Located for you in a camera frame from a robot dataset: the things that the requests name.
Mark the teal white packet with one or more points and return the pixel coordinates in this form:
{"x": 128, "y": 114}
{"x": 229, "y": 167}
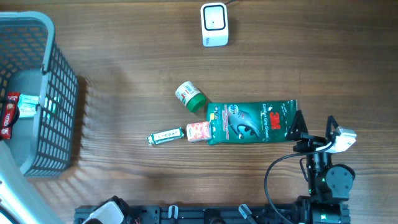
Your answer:
{"x": 27, "y": 105}

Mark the green cap white bottle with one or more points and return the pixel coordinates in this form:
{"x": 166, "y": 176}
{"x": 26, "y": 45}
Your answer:
{"x": 190, "y": 96}

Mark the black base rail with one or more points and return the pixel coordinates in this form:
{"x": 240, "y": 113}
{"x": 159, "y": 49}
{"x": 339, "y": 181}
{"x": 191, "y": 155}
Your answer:
{"x": 201, "y": 215}

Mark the white barcode scanner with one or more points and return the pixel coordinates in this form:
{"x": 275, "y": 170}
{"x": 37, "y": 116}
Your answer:
{"x": 214, "y": 24}

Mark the green 3M gloves packet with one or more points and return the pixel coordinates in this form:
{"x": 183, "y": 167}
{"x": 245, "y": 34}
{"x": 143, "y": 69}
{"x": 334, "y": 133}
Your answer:
{"x": 253, "y": 122}

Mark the orange white small box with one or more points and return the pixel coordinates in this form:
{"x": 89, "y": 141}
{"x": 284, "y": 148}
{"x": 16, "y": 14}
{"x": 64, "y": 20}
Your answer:
{"x": 199, "y": 131}

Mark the red Nescafe sachet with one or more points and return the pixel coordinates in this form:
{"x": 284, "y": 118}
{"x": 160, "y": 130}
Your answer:
{"x": 11, "y": 114}

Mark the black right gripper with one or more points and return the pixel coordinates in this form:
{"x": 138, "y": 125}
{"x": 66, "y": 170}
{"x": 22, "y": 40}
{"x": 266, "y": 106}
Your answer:
{"x": 310, "y": 142}

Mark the green white candy bar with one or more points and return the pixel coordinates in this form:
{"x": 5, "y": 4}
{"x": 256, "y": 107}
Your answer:
{"x": 165, "y": 136}

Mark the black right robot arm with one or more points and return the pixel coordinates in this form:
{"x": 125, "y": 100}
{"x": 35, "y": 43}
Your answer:
{"x": 328, "y": 184}

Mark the grey plastic mesh basket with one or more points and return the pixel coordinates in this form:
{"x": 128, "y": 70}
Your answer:
{"x": 33, "y": 65}

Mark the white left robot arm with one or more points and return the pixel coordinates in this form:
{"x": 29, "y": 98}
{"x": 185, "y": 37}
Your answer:
{"x": 23, "y": 202}

